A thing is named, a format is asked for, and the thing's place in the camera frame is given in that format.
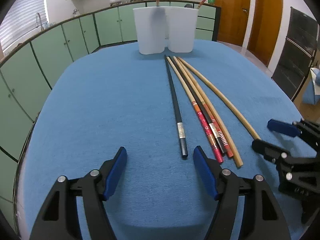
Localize plain bamboo chopstick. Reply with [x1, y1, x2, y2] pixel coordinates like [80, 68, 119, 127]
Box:
[178, 57, 260, 139]
[177, 57, 244, 167]

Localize green lower kitchen cabinets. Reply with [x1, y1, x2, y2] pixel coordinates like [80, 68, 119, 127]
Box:
[0, 0, 222, 230]

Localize dark glass cabinet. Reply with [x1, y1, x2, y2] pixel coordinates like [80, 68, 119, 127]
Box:
[272, 8, 318, 99]

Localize brown wooden door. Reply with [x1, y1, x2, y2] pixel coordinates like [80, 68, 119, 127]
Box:
[247, 0, 283, 66]
[214, 0, 251, 46]

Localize blue table cloth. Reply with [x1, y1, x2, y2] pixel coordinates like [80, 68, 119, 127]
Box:
[22, 40, 316, 239]

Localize white two-compartment utensil holder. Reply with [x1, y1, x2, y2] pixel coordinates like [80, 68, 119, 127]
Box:
[133, 6, 199, 55]

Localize chrome sink faucet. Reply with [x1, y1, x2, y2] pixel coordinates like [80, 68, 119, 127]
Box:
[36, 12, 44, 31]

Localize white window blinds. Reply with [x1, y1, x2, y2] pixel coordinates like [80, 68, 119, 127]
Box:
[1, 0, 48, 50]

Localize white cooking pot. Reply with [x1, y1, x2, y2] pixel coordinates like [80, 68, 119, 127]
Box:
[109, 0, 122, 6]

